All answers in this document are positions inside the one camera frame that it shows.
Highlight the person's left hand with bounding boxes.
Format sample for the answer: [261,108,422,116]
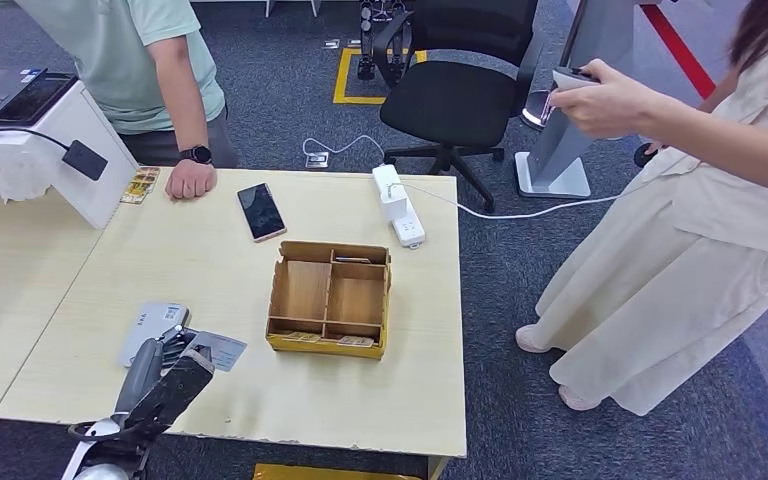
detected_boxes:
[548,58,654,140]
[163,160,218,201]

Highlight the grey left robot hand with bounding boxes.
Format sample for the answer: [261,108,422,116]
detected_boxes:
[113,324,198,417]

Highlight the white handheld device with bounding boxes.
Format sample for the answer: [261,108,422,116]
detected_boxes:
[540,66,602,128]

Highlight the white ID card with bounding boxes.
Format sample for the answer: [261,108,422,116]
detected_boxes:
[181,329,249,374]

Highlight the cardboard organizer box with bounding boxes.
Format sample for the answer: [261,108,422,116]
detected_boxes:
[264,240,393,362]

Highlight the grey card reader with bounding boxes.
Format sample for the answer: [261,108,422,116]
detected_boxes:
[118,302,191,369]

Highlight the yellow key card stack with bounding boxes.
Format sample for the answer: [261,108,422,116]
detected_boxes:
[120,166,161,206]

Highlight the person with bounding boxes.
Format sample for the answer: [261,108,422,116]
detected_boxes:
[0,0,238,201]
[515,0,768,417]

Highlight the black wristwatch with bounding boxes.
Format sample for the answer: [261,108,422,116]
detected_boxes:
[178,144,214,166]

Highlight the black round floor object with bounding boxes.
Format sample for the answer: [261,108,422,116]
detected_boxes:
[634,142,667,168]

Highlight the black smartphone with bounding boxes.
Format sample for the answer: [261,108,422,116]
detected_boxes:
[236,182,288,244]

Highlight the grey floor display stand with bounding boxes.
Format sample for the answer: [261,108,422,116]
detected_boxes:
[515,0,637,199]

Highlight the white desk stand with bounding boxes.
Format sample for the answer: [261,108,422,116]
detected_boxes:
[0,79,140,231]

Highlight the black power adapter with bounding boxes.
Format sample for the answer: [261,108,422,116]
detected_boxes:
[61,139,110,183]

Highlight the black office chair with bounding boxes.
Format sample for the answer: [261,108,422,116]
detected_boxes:
[371,0,541,213]

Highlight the white crumpled bag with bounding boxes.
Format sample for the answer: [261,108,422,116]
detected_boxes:
[0,155,54,205]

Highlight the black tablet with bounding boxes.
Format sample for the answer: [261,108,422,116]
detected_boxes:
[0,72,79,128]

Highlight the white charger plug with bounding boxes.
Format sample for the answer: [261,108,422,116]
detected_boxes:
[379,184,412,223]

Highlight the yellow object under table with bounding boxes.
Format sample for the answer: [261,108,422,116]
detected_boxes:
[253,463,425,480]

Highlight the white furniture legs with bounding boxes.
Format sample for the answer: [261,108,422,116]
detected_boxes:
[264,0,322,18]

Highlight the white power strip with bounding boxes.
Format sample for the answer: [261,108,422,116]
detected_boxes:
[371,164,427,251]

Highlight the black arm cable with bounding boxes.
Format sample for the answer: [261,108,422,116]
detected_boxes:
[67,420,127,444]

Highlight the white floor cable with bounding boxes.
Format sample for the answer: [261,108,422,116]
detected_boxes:
[301,134,387,160]

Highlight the white charger cable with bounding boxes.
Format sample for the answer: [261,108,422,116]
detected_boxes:
[390,182,624,220]

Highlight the black adapter cable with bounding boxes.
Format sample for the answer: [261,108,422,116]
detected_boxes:
[0,125,71,152]

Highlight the black metal stand frame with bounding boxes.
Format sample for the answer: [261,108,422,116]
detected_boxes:
[356,0,415,82]

